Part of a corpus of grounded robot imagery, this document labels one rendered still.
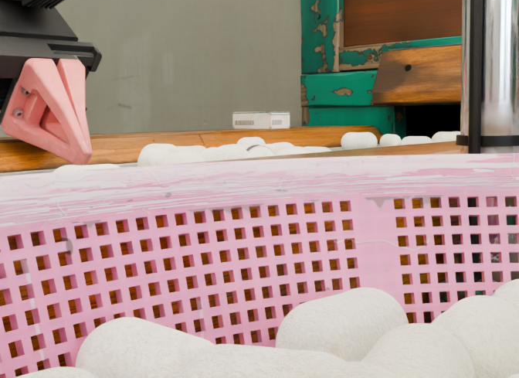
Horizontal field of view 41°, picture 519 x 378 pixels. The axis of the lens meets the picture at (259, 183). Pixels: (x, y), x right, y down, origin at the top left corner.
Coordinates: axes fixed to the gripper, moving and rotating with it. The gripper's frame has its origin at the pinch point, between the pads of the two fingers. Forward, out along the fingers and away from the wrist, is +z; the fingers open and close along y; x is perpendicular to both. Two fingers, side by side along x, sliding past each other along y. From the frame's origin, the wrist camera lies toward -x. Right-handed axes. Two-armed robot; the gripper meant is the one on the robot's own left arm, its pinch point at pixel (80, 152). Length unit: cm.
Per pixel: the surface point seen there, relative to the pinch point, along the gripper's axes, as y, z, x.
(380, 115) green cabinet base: 53, -7, 4
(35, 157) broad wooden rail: 0.2, -4.7, 4.8
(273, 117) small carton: 31.3, -7.8, 4.1
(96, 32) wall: 123, -152, 89
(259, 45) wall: 125, -86, 45
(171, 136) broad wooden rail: 15.4, -6.2, 4.7
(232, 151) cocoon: 3.4, 8.9, -7.9
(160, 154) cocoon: 0.1, 6.5, -5.7
